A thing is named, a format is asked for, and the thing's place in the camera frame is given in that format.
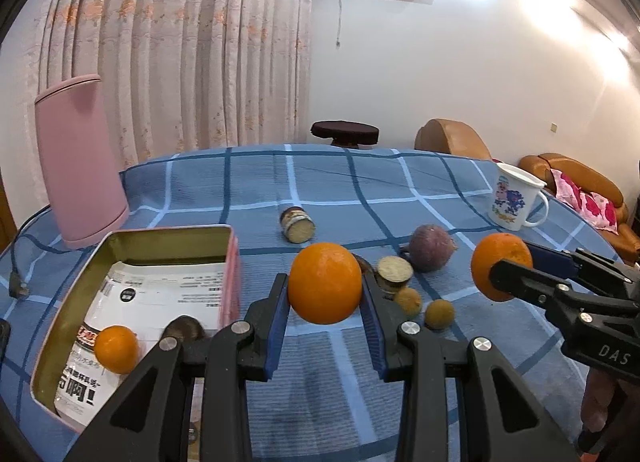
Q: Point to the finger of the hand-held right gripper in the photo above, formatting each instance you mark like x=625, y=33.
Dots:
x=552, y=258
x=530, y=287

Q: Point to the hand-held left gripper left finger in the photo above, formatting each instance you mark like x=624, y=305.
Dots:
x=278, y=327

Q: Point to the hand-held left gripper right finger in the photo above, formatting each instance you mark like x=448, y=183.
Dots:
x=374, y=332

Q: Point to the medium orange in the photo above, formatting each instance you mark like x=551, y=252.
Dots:
x=495, y=252

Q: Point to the large orange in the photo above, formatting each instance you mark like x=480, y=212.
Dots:
x=325, y=282

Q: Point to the pink tin box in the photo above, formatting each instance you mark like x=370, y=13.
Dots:
x=165, y=244

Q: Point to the person's right hand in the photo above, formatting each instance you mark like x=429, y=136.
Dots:
x=597, y=402

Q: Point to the tan longan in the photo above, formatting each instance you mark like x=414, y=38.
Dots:
x=408, y=302
x=440, y=314

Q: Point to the small glass jar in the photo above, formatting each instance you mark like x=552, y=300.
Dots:
x=394, y=273
x=298, y=228

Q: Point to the pink floral cushion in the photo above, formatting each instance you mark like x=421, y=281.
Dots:
x=592, y=204

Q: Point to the dark brown fruit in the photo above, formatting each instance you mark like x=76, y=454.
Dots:
x=364, y=264
x=185, y=328

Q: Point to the white cartoon print mug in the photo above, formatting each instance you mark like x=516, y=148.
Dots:
x=515, y=199

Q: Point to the brown leather sofa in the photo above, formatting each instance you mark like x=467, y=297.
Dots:
x=600, y=181

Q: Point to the purple passion fruit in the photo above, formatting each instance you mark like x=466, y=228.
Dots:
x=431, y=248

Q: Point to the printed white paper sheet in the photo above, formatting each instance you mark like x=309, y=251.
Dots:
x=165, y=292

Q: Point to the blue checked tablecloth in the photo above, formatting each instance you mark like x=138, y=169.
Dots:
x=325, y=181

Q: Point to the brown leather armchair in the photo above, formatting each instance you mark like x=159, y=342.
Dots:
x=450, y=139

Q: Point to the small orange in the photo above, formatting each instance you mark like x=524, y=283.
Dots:
x=116, y=349

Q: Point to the dark round stool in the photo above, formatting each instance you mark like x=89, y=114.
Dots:
x=345, y=130

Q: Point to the pink electric kettle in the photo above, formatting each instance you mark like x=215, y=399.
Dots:
x=80, y=161

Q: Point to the black object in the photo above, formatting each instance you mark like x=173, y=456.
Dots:
x=3, y=339

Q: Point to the pink floral curtain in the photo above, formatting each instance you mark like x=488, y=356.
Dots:
x=175, y=41

